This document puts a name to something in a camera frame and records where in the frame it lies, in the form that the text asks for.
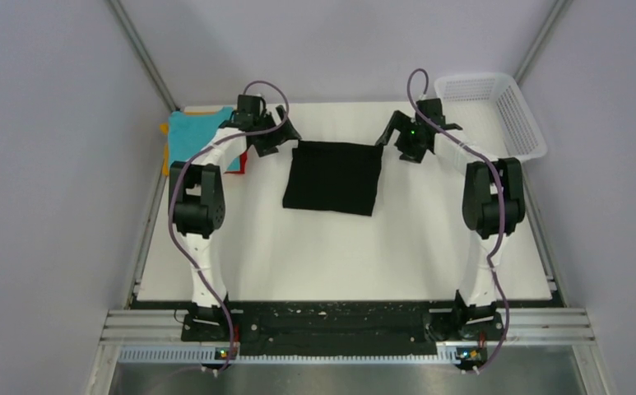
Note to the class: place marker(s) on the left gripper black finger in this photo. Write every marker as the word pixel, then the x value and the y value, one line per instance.
pixel 266 147
pixel 287 130

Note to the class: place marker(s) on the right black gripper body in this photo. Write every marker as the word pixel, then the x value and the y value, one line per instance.
pixel 409 141

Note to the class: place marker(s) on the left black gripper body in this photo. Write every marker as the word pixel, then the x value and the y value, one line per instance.
pixel 265 122

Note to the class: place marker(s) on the black t-shirt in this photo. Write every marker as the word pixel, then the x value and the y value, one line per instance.
pixel 334 176

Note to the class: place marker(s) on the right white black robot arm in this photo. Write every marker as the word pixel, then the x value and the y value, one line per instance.
pixel 493 202

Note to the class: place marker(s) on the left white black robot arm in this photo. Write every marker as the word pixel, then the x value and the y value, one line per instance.
pixel 197 207

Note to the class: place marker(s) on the folded cyan t-shirt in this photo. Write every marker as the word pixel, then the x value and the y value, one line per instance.
pixel 192 139

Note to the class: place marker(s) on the white plastic basket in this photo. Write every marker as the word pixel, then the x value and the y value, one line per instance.
pixel 492 111

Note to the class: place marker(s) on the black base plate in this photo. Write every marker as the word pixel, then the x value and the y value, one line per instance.
pixel 359 345

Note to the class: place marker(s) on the white slotted cable duct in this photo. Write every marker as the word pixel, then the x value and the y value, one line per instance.
pixel 214 355

